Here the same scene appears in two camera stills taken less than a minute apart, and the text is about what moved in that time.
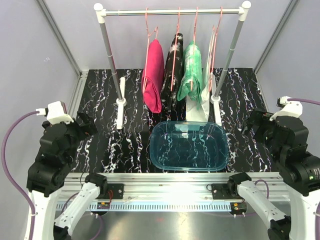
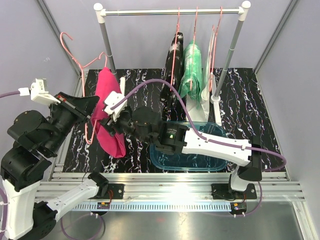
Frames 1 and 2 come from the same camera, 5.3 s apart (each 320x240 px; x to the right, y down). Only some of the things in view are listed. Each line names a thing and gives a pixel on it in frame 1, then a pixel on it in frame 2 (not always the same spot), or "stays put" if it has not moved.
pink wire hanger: x=194 y=48 stays put
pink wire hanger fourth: x=214 y=38 stays put
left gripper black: x=89 y=127 to x=85 y=104
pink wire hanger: x=175 y=49 stays put
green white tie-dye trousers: x=191 y=81 stays put
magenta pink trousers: x=153 y=75 to x=106 y=86
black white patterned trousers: x=172 y=109 stays put
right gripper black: x=259 y=117 to x=110 y=125
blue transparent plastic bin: x=189 y=146 stays put
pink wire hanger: x=149 y=34 to x=82 y=67
